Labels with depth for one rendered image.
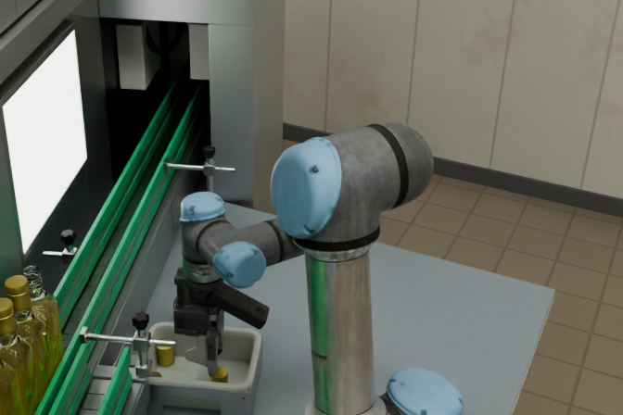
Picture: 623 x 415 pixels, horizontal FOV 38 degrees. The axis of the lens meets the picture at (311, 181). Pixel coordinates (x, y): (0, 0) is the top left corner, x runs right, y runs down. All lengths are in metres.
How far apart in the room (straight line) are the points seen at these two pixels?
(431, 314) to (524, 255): 1.69
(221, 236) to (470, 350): 0.69
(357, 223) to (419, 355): 0.83
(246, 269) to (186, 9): 0.92
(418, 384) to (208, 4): 1.15
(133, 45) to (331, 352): 1.37
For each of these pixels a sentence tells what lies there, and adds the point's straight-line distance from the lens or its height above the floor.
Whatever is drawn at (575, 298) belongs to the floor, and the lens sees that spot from 3.52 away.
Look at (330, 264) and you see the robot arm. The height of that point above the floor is 1.32.
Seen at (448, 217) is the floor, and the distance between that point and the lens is 3.88.
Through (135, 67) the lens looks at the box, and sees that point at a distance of 2.45.
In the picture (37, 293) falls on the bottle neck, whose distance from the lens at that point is 1.52.
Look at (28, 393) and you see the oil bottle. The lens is 1.49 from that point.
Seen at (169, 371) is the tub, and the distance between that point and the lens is 1.85.
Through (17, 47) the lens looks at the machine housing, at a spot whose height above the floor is 1.37.
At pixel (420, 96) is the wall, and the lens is 4.09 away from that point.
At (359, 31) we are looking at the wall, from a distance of 4.09.
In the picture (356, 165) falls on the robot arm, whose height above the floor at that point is 1.45.
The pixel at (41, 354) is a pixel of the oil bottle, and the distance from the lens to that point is 1.52.
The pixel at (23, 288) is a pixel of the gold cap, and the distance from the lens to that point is 1.45.
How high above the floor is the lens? 1.98
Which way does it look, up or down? 29 degrees down
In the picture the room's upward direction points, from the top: 2 degrees clockwise
